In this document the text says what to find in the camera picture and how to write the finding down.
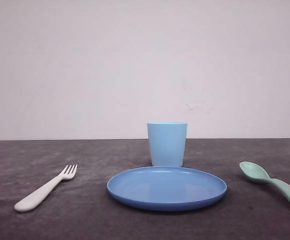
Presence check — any light blue plastic cup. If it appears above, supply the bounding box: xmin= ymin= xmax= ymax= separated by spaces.
xmin=147 ymin=121 xmax=187 ymax=167

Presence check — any mint green plastic spoon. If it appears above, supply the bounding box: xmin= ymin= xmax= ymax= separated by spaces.
xmin=239 ymin=161 xmax=290 ymax=203

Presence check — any white plastic fork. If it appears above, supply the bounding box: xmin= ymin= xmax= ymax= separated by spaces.
xmin=14 ymin=164 xmax=78 ymax=213

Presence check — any blue plastic plate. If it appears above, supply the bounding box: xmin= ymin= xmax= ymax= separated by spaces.
xmin=107 ymin=166 xmax=227 ymax=212

